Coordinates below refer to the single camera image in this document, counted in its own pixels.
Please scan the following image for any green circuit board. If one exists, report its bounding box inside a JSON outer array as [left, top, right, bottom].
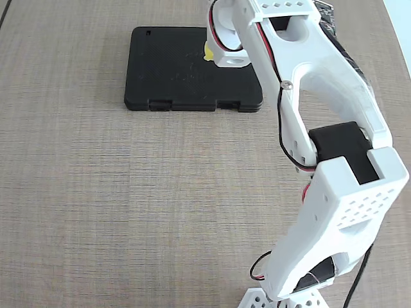
[[313, 0, 375, 94]]

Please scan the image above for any red white black servo wire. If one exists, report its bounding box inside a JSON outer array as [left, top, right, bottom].
[[249, 251, 274, 282]]

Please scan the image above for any red black forearm wire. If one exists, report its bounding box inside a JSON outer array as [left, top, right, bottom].
[[255, 19, 319, 176]]

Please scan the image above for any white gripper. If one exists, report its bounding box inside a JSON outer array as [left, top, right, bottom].
[[205, 0, 250, 69]]

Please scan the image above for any black plastic case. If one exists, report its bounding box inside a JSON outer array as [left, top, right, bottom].
[[123, 26, 264, 113]]

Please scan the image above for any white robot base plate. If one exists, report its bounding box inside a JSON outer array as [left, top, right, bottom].
[[240, 287, 329, 308]]

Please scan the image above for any black power cable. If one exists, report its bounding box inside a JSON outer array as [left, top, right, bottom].
[[342, 243, 374, 308]]

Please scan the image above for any yellow rubber duck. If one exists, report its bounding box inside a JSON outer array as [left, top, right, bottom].
[[203, 40, 215, 62]]

